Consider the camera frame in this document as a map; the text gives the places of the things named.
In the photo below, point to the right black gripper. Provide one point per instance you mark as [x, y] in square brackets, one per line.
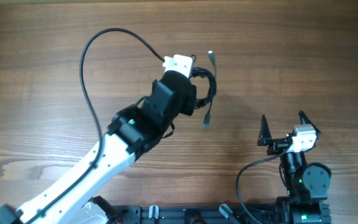
[277, 144]

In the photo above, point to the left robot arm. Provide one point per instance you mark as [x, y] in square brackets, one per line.
[133, 131]

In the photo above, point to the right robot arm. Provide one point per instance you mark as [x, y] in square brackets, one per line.
[307, 184]

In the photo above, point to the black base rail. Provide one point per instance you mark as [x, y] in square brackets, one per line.
[197, 214]

